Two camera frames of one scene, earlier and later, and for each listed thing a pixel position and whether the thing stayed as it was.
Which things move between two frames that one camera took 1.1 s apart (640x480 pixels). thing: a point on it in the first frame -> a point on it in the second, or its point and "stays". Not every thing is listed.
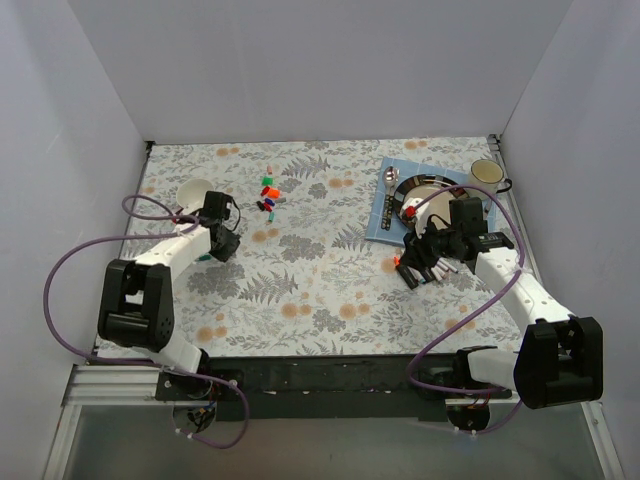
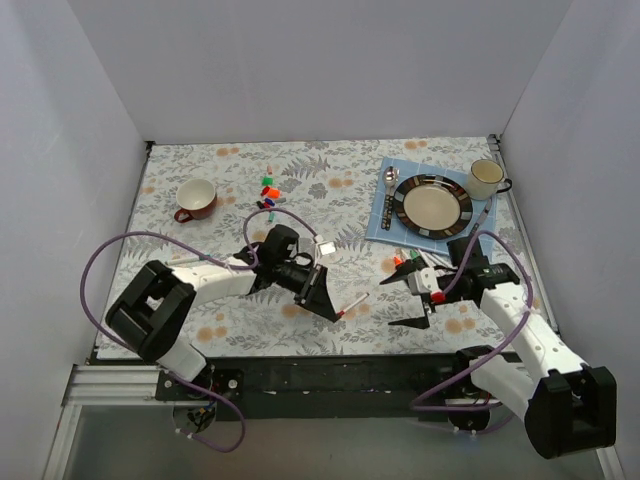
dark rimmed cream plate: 423,186 stays
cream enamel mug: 488,175 stays
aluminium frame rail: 103,383 stays
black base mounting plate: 397,388 stays
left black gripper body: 226,243 -> 310,285
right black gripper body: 422,248 -> 427,293
